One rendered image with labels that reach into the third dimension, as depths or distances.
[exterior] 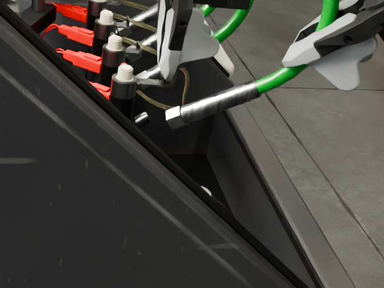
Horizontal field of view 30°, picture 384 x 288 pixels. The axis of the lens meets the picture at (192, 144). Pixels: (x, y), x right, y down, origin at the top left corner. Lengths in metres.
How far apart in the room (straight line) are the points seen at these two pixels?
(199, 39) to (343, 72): 0.19
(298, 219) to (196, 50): 0.27
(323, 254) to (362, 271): 1.61
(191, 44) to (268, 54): 3.17
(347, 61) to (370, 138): 2.68
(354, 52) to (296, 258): 0.34
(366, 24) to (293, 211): 0.40
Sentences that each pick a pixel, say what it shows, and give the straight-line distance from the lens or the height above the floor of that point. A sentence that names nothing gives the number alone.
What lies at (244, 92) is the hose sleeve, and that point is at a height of 1.17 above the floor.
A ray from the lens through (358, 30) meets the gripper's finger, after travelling 0.59.
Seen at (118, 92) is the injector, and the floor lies 1.11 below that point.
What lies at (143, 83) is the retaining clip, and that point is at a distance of 0.79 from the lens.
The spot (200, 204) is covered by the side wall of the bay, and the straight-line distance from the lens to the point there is 0.46.
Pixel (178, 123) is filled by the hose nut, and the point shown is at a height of 1.13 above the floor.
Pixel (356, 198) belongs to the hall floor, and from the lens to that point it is 2.84.
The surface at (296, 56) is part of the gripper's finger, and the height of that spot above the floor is 1.23.
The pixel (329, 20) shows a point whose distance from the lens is 0.65.
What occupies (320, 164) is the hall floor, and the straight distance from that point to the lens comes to 2.99.
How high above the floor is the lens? 1.46
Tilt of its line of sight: 30 degrees down
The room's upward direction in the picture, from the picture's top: 10 degrees clockwise
